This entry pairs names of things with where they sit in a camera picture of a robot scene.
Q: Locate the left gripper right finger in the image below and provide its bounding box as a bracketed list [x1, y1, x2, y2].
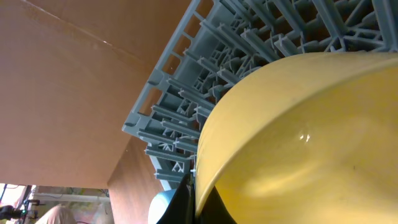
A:
[196, 187, 236, 224]

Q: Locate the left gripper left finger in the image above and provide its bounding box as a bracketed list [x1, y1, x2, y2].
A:
[157, 174, 195, 224]

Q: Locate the light blue cup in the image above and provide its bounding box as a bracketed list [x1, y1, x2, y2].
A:
[147, 189, 176, 224]

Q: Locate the yellow bowl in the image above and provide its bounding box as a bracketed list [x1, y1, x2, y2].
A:
[195, 52, 397, 223]

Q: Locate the grey dishwasher rack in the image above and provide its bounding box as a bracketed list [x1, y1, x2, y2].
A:
[121, 0, 398, 191]

